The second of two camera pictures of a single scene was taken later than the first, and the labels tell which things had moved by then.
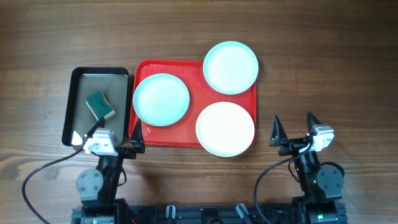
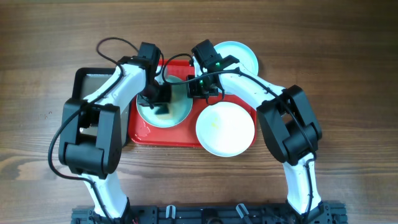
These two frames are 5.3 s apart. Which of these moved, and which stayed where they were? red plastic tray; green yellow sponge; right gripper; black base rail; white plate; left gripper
Moved: left gripper; green yellow sponge; right gripper
Stayed: red plastic tray; white plate; black base rail
